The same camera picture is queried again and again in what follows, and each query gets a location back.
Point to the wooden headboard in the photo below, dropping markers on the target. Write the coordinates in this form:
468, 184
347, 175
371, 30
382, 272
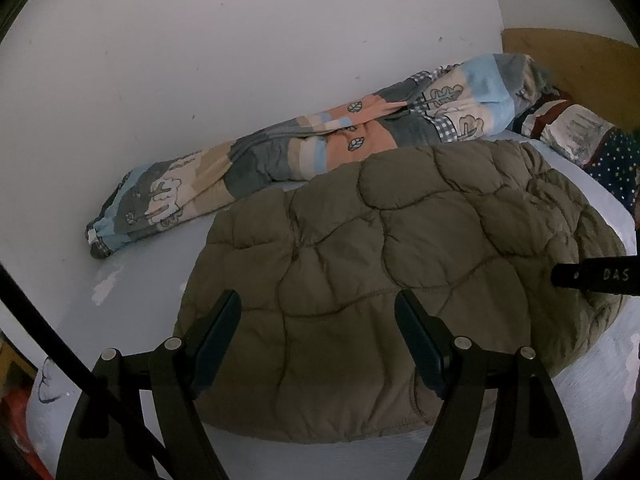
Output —
565, 55

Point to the dark polka dot cloth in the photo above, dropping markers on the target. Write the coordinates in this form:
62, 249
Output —
617, 165

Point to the patchwork printed quilt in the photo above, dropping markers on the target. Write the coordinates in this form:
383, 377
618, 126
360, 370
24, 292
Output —
310, 145

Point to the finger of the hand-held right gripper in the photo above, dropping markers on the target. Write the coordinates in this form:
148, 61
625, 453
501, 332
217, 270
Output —
597, 276

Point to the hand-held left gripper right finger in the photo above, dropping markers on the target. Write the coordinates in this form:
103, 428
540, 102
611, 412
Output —
420, 340

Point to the olive green puffer jacket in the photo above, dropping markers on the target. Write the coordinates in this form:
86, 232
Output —
390, 260

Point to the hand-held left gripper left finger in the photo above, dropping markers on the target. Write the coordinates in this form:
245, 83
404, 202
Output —
220, 335

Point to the light blue bed sheet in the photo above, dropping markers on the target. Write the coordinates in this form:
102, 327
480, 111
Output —
140, 280

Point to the red and white patterned pillow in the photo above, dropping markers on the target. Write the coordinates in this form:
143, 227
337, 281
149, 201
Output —
570, 127

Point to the red bag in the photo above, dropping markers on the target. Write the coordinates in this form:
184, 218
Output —
15, 425

